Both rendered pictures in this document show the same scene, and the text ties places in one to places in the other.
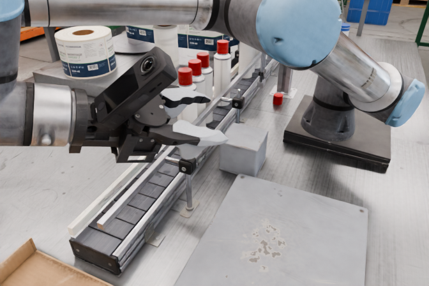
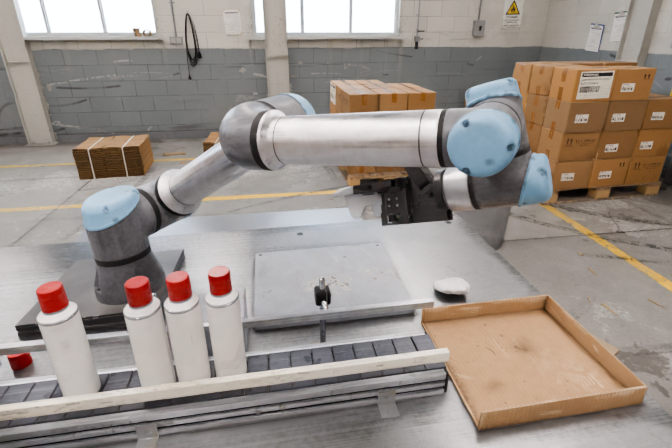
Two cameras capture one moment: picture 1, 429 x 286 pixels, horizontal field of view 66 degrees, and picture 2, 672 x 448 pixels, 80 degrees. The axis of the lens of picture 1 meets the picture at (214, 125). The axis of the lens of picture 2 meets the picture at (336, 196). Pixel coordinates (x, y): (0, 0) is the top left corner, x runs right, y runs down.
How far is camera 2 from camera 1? 1.05 m
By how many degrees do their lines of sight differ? 103
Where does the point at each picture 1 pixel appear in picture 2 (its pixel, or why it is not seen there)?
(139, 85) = not seen: hidden behind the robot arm
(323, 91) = (138, 240)
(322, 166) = (201, 287)
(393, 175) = (195, 254)
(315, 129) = (158, 280)
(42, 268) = (479, 402)
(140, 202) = (365, 351)
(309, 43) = not seen: hidden behind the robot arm
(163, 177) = (317, 356)
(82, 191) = not seen: outside the picture
